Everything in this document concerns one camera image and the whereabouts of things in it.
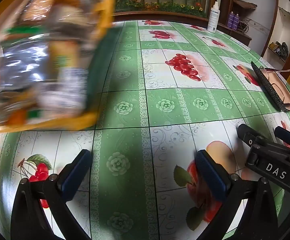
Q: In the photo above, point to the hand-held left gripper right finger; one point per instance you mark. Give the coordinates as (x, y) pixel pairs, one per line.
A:
(212, 177)

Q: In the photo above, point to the green fruit-print tablecloth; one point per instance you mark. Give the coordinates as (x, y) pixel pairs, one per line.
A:
(160, 80)

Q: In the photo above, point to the thin-framed glasses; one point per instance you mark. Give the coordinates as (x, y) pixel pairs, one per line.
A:
(276, 87)

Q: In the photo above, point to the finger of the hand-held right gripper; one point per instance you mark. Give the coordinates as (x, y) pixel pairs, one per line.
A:
(287, 136)
(245, 133)

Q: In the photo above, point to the wooden wall shelf unit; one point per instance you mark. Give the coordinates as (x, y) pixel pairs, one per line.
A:
(245, 4)

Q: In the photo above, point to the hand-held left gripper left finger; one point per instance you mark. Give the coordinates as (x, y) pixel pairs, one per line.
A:
(78, 172)

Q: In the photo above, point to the pile of snack packets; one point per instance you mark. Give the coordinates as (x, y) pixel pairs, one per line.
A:
(34, 67)

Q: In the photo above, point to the white spray bottle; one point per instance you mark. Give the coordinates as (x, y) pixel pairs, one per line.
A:
(213, 20)

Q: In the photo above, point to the dark patterned glasses case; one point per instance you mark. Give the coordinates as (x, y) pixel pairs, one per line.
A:
(265, 80)

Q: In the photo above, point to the purple bottle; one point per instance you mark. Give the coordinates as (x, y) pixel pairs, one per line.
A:
(231, 20)

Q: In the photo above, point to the dark item on shelf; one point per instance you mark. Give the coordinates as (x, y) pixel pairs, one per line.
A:
(282, 49)

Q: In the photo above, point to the yellow taped foam box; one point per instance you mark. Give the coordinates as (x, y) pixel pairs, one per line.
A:
(102, 5)

